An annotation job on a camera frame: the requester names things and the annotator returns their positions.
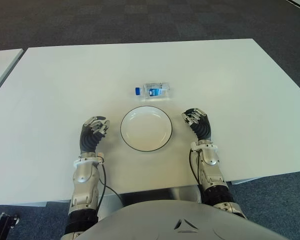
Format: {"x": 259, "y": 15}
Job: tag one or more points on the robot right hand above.
{"x": 202, "y": 127}

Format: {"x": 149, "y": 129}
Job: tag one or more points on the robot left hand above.
{"x": 88, "y": 140}

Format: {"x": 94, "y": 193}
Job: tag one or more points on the clear water bottle blue cap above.
{"x": 155, "y": 91}

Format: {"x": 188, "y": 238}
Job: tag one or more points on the robot left arm silver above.
{"x": 83, "y": 175}

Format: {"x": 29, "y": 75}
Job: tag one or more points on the robot right arm silver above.
{"x": 210, "y": 157}

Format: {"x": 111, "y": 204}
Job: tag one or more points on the white plate black rim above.
{"x": 145, "y": 130}

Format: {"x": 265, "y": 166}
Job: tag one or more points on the grey robot torso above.
{"x": 165, "y": 222}

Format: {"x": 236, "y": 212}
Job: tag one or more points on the black stand with caster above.
{"x": 5, "y": 227}

